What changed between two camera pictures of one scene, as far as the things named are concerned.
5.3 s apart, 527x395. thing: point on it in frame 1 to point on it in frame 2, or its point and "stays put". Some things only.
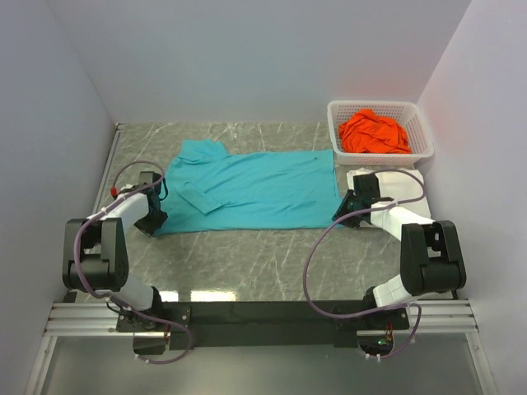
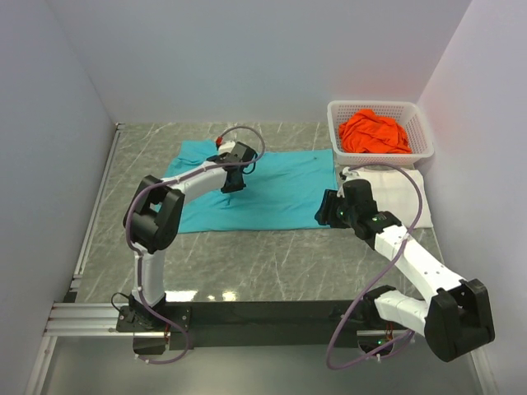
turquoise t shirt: x=207 y=189 stays put
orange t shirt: x=366 y=132 stays put
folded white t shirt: x=403 y=187 stays put
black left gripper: x=150 y=228 to x=230 y=189
